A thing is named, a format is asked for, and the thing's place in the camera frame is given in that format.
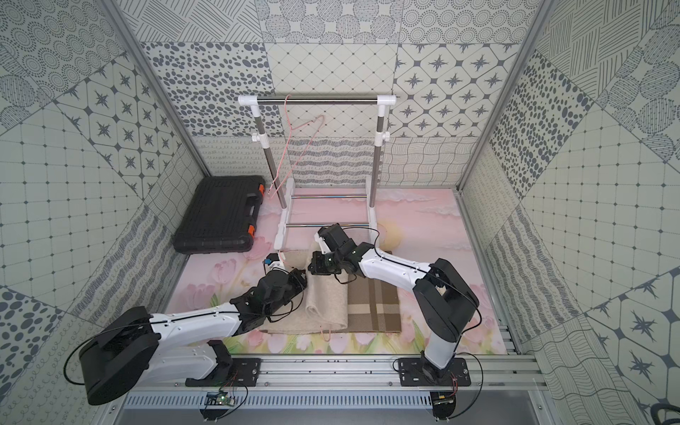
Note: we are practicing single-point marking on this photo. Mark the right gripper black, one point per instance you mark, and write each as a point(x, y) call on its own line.
point(315, 265)

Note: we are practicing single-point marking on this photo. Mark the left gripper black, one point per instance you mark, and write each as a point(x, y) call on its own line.
point(289, 271)

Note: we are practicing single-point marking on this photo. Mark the beige fuzzy scarf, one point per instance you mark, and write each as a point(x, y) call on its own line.
point(321, 307)

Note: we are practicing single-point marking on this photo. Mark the brown plaid scarf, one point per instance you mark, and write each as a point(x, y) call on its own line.
point(373, 307)

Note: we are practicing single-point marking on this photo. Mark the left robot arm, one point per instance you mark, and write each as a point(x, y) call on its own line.
point(144, 347)

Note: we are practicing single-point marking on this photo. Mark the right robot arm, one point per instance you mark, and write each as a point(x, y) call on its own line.
point(446, 301)

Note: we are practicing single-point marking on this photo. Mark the floral pink table mat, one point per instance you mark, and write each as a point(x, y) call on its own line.
point(415, 224)

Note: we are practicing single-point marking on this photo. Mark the white steel clothes rack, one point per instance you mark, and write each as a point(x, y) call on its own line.
point(334, 163)

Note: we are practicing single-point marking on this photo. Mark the black plastic tool case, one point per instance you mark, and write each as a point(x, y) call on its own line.
point(222, 216)

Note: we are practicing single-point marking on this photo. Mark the green circuit board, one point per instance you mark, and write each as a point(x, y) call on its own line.
point(220, 399)

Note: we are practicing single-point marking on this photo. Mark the right controller board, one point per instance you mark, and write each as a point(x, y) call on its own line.
point(443, 405)

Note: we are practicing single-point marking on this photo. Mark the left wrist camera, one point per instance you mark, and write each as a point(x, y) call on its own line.
point(273, 261)

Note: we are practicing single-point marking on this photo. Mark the aluminium mounting rail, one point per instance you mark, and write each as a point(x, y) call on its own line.
point(373, 372)

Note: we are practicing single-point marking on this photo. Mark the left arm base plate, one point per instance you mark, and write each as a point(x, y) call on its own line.
point(232, 371)

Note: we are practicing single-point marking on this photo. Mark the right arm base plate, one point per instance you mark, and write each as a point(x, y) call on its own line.
point(420, 373)

